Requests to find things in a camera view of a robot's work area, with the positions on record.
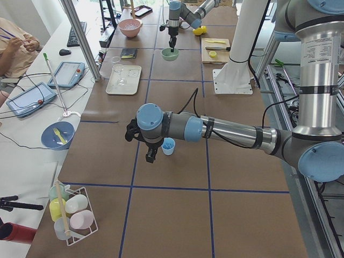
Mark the clear wine glass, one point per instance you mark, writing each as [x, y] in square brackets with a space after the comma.
[118, 69]

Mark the blue bowl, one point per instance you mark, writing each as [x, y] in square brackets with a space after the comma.
[51, 141]

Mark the wooden rack handle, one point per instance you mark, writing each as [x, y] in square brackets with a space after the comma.
[62, 209]

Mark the grey folded cloth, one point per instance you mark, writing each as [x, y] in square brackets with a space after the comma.
[128, 53]

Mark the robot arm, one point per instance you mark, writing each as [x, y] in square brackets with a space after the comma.
[314, 147]
[179, 10]

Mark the pink cup in rack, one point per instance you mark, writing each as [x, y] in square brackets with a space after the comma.
[82, 220]

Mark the aluminium frame post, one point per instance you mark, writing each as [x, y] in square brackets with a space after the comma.
[71, 13]

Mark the wooden cutting board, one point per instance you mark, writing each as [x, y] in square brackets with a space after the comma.
[222, 56]

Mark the whole yellow lemon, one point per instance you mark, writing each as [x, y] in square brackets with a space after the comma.
[197, 31]

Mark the white mounting column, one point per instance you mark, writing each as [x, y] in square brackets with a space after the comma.
[234, 77]

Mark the lemon half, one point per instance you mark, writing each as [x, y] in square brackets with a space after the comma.
[212, 54]

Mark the yellow plastic knife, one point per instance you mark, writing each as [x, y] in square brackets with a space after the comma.
[216, 41]

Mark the black computer mouse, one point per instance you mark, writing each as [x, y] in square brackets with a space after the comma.
[64, 52]

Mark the small clear glass dish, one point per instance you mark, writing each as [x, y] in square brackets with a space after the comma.
[115, 59]

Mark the near blue tablet pendant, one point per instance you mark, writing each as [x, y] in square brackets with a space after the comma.
[31, 100]

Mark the translucent cup in rack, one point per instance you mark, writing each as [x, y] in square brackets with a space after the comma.
[59, 229]

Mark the black tray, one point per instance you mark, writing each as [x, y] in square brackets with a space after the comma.
[141, 11]

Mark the metal handled knife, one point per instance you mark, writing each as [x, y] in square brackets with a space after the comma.
[227, 49]

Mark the light blue plastic cup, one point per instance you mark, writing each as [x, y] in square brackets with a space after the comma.
[168, 146]

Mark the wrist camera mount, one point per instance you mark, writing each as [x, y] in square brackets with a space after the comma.
[163, 27]
[133, 131]

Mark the white wire cup rack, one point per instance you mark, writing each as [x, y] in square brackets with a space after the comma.
[78, 235]

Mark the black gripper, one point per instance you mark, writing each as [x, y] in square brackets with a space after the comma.
[171, 32]
[151, 147]

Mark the cream bear tray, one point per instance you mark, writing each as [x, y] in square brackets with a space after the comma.
[131, 74]

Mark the far blue tablet pendant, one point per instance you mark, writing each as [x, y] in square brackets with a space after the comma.
[69, 74]

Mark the yellow cup in rack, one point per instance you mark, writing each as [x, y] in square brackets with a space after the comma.
[54, 208]

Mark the wooden paper towel stand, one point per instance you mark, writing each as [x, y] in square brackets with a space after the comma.
[132, 8]

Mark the metal rod green tip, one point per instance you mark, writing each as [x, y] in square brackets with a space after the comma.
[66, 112]

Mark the green ceramic bowl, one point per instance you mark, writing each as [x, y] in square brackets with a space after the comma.
[169, 54]

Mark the blue tablet pendant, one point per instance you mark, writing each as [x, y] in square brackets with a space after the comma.
[69, 74]
[31, 100]

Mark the yellow plastic fork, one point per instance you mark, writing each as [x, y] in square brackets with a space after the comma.
[59, 135]

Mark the black tripod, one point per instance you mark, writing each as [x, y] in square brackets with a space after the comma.
[8, 203]

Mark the pink bowl with ice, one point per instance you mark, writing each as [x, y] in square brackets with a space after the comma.
[130, 27]

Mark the white cup in rack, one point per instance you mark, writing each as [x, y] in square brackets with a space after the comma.
[76, 203]

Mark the green cup in rack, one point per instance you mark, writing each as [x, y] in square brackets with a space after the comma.
[63, 190]

